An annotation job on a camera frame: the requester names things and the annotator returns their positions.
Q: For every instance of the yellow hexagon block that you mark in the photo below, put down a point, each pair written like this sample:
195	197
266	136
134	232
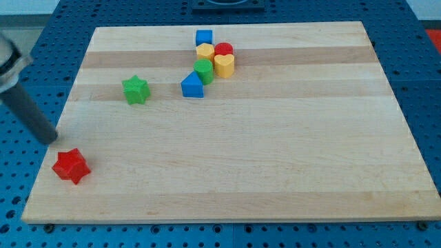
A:
205	51

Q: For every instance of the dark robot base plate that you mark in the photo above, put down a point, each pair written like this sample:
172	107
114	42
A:
209	6

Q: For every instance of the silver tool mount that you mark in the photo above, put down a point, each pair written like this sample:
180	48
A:
13	62

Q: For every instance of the wooden board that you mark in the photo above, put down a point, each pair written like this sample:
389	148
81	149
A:
307	129

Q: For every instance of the yellow heart block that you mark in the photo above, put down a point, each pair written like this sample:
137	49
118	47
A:
224	65

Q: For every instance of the red cylinder block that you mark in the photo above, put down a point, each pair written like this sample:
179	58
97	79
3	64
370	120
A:
223	48

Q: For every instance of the blue triangle block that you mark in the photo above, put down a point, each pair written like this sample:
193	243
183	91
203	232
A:
192	86

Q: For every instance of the green star block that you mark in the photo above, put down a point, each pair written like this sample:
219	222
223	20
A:
136	90

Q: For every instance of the blue cube block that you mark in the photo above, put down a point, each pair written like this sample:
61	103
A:
203	36

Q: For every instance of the red star block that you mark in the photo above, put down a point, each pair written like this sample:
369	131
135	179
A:
71	166

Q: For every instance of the green cylinder block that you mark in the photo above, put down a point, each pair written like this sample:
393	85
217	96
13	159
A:
204	70

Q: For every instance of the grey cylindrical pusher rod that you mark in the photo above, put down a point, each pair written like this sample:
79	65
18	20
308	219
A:
26	110

